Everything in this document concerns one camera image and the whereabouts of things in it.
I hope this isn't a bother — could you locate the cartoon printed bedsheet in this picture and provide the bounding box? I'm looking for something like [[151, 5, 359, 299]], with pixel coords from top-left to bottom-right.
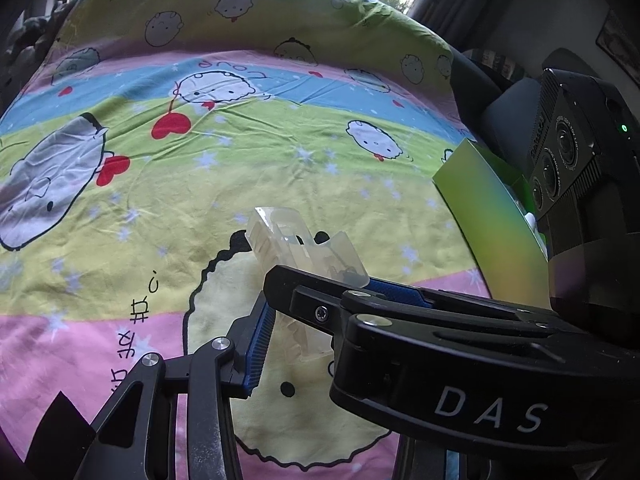
[[0, 0, 501, 480]]

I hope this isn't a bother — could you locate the green cardboard box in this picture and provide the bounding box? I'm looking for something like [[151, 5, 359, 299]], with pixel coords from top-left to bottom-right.
[[432, 139, 551, 306]]

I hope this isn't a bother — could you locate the grey plush toy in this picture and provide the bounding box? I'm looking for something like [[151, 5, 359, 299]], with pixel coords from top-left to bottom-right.
[[0, 2, 71, 91]]

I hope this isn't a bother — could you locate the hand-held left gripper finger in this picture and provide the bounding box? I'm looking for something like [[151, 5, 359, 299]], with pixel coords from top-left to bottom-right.
[[75, 292, 276, 480]]

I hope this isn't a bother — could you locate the clear plastic hair clip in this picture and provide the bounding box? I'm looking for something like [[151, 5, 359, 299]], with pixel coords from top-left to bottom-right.
[[245, 205, 372, 365]]

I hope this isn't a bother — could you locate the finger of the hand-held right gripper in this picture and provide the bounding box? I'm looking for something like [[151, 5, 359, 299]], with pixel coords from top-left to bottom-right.
[[366, 280, 436, 308], [263, 264, 556, 333]]

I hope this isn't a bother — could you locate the grey cushion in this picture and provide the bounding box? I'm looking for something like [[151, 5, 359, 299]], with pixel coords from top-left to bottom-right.
[[482, 77, 543, 171]]

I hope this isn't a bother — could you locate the black chair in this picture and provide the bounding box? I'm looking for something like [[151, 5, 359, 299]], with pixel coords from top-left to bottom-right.
[[450, 45, 506, 151]]

